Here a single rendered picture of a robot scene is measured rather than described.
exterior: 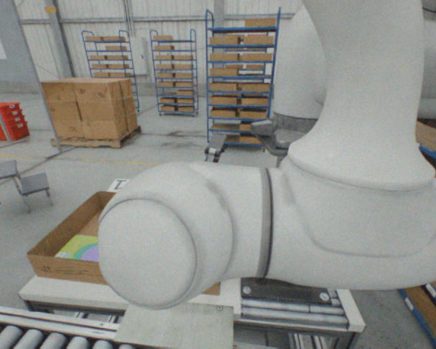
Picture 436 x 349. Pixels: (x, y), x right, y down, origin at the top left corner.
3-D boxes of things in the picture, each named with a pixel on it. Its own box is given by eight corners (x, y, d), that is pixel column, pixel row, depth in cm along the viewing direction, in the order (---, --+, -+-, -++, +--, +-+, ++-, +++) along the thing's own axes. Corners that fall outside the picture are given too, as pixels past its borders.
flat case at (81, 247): (76, 237, 87) (75, 234, 86) (124, 242, 84) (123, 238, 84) (48, 266, 75) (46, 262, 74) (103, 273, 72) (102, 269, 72)
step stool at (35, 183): (56, 205, 244) (41, 167, 224) (-7, 224, 217) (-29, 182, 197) (51, 189, 274) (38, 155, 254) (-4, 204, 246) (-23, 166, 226)
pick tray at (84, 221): (160, 213, 105) (158, 195, 101) (118, 287, 72) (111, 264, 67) (102, 209, 109) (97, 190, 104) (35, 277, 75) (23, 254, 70)
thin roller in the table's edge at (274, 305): (341, 306, 66) (242, 297, 69) (344, 313, 64) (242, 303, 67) (339, 310, 67) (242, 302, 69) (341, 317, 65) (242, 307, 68)
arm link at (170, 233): (149, 240, 30) (252, 247, 29) (59, 337, 14) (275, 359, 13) (150, 155, 28) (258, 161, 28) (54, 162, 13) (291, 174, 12)
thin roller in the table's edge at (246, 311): (344, 315, 64) (242, 305, 66) (347, 322, 62) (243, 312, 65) (342, 319, 65) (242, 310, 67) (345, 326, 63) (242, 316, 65)
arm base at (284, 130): (243, 126, 65) (244, 106, 63) (319, 125, 67) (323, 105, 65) (260, 148, 49) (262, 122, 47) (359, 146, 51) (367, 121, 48)
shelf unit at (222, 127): (206, 149, 392) (204, 7, 303) (212, 140, 435) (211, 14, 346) (266, 153, 376) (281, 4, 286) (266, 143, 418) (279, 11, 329)
